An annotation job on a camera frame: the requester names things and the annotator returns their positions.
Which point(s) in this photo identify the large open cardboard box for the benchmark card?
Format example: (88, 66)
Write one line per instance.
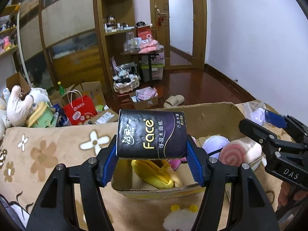
(16, 80)

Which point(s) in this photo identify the black tissue pack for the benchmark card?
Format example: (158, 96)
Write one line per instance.
(149, 134)

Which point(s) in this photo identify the wooden wardrobe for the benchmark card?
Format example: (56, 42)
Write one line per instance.
(67, 16)

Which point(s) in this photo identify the wooden corner shelf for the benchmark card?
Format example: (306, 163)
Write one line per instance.
(98, 41)

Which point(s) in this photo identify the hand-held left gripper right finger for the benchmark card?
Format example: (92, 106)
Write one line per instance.
(195, 166)

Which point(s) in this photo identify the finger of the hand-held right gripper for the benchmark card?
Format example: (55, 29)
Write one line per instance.
(255, 131)
(276, 119)

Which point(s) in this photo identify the red paper bag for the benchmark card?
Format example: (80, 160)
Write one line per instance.
(79, 112)

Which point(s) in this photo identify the small box of pink clothes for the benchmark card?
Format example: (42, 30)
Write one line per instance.
(144, 104)

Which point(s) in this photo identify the green bottle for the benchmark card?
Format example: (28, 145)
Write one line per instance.
(61, 90)

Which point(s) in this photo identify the pink plush toy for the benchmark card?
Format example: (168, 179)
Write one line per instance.
(176, 164)

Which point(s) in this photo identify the wicker basket with socks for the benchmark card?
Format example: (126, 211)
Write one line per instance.
(125, 84)

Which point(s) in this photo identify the clear storage bin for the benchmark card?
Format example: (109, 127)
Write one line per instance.
(156, 73)

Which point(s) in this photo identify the red box with white print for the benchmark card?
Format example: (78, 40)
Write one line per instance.
(143, 32)

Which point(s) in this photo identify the purple-haired doll plush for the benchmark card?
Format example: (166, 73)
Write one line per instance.
(214, 145)

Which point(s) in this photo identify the clear plastic jar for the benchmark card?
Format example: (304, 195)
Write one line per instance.
(130, 42)

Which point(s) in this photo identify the yellow banana plush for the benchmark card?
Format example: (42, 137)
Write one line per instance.
(154, 175)

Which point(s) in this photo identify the white and pink plush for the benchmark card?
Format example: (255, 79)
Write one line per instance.
(19, 105)

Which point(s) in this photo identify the group of toiletry bottles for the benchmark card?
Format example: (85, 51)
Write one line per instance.
(115, 27)

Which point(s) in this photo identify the pink swirl roll plush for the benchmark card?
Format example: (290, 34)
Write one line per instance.
(232, 157)

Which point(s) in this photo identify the beige slipper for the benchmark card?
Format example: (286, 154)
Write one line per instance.
(180, 98)
(169, 103)

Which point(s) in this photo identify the person's right hand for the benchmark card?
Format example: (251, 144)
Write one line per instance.
(286, 195)

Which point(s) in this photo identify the small dark side table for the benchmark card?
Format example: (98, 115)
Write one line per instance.
(134, 53)

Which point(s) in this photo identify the cream spotted plush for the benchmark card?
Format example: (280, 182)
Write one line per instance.
(3, 122)

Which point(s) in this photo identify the clear plastic packet white item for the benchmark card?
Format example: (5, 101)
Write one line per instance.
(256, 114)

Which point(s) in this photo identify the open cardboard floor box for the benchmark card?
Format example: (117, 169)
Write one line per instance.
(93, 89)

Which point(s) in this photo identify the pink packets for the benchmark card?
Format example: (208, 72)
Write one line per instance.
(149, 47)

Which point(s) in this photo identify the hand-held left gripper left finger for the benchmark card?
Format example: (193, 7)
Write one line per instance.
(109, 166)

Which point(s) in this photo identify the brown floral blanket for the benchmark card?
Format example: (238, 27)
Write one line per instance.
(48, 149)

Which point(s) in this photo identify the row of dark figurines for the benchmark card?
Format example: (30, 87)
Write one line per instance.
(7, 25)

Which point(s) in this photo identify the row of pink figurines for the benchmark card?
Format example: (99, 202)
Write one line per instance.
(6, 43)

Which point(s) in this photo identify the green yellow plush toy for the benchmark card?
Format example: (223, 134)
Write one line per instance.
(41, 116)

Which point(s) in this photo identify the white shelf rack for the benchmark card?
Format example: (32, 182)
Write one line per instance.
(21, 50)

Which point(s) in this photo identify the white plush with yellow ears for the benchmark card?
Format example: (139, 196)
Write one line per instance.
(178, 221)

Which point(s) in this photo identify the green packet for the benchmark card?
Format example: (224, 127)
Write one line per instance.
(101, 107)

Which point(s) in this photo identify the flat labelled cardboard package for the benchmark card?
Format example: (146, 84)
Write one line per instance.
(105, 116)

